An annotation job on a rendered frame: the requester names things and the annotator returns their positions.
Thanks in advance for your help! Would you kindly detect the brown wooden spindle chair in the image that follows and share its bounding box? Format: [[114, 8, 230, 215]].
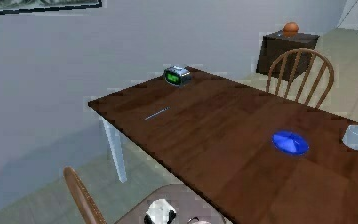
[[265, 48, 335, 110], [62, 166, 234, 224]]

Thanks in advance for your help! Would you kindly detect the thin silver pen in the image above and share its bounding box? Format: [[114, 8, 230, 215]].
[[144, 106, 171, 122]]

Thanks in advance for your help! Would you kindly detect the brown wooden dining table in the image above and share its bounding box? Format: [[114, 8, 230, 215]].
[[87, 66, 358, 224]]

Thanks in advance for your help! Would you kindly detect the silver alarm clock green display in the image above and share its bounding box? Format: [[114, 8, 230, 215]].
[[162, 65, 193, 88]]

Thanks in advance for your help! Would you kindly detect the blue round plate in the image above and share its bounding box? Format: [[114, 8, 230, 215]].
[[271, 130, 310, 156]]

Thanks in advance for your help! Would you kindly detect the dark brown side cabinet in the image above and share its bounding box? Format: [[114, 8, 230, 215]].
[[255, 30, 321, 83]]

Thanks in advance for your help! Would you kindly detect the white bowl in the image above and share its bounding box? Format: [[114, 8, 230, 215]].
[[341, 124, 358, 153]]

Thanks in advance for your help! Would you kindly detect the orange ball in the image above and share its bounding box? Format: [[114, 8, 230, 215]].
[[282, 21, 300, 38]]

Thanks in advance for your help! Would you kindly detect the black framed wall picture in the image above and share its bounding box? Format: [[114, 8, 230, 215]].
[[0, 0, 103, 17]]

